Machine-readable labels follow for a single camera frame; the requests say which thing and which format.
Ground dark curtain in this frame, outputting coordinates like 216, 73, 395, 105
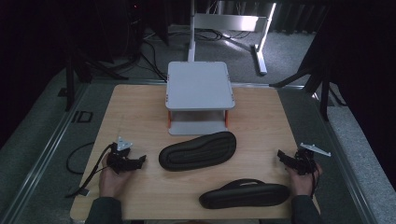
270, 0, 330, 35

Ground thin black looped cable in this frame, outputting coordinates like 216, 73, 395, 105
65, 141, 95, 175

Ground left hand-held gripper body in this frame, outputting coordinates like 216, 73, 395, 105
106, 135, 139, 175

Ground grey two-tier shoe rack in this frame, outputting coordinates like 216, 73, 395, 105
164, 61, 236, 136

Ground person's left hand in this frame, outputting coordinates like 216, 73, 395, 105
98, 153, 135, 199

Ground black slipper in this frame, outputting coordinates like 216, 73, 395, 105
158, 131, 237, 173
198, 177, 291, 210

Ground black floor cables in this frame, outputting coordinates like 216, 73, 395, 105
138, 27, 250, 82

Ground person's right hand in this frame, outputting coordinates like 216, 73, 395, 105
285, 162, 323, 197

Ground black tripod stand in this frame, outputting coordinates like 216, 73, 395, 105
63, 43, 130, 113
268, 31, 347, 123

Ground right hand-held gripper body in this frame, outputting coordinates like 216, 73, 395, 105
291, 142, 332, 176

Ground black flat cable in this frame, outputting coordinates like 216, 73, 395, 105
64, 143, 115, 199

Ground white metal stand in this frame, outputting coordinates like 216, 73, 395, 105
187, 0, 278, 77

